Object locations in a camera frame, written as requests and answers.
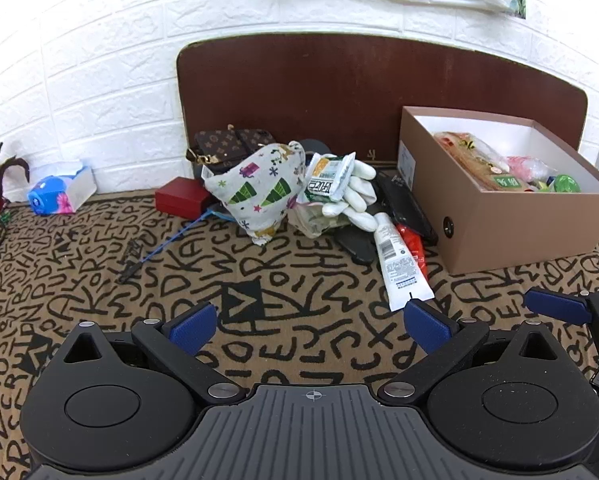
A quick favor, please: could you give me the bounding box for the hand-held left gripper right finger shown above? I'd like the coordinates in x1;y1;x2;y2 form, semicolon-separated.
377;299;563;406

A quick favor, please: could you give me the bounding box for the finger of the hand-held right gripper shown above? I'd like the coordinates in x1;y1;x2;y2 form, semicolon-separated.
524;282;599;353

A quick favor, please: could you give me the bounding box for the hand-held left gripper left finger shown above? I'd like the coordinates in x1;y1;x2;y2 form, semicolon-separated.
54;302;247;406

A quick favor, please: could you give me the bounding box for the brown cardboard box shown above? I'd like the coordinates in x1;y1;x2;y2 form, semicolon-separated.
397;106;599;275

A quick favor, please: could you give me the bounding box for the beige plastic bag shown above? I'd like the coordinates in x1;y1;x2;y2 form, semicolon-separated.
286;195;340;238

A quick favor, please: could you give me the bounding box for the white tube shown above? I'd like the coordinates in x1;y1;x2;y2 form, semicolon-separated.
373;211;436;312

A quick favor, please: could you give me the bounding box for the red tube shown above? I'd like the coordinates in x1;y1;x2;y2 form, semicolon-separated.
397;224;430;281

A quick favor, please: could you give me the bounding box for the blue black stick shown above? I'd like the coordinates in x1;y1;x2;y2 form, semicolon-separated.
118;207;230;281

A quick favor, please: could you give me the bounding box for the letter print blanket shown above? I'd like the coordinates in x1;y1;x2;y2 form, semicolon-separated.
0;192;599;480

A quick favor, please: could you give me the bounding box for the black wallet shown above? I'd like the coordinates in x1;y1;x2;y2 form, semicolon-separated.
374;170;439;246

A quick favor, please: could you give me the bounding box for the small red box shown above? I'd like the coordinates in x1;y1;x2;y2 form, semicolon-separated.
154;176;215;218

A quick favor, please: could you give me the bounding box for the pink white snack packet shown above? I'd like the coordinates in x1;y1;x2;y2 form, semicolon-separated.
507;156;550;181

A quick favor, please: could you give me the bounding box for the white glove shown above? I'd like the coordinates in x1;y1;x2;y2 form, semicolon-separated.
319;152;380;233

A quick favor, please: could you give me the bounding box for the brown bread packet green label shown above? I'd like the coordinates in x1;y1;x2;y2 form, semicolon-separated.
433;131;530;192

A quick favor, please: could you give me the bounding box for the tree print cloth pouch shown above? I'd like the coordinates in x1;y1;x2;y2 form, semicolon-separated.
200;141;307;247

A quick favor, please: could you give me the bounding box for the green white snack packet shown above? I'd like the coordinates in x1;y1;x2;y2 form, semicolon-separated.
303;152;356;204

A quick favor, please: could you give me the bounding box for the brown monogram purse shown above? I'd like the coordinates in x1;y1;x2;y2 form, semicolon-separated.
186;127;280;181

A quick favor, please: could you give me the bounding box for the blue tissue pack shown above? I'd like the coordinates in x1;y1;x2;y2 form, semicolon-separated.
26;160;97;217

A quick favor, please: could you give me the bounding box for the dark oval case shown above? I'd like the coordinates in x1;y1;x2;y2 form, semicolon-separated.
298;138;336;157

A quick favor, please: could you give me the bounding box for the brown wooden board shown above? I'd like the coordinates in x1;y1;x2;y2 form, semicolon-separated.
176;34;589;196

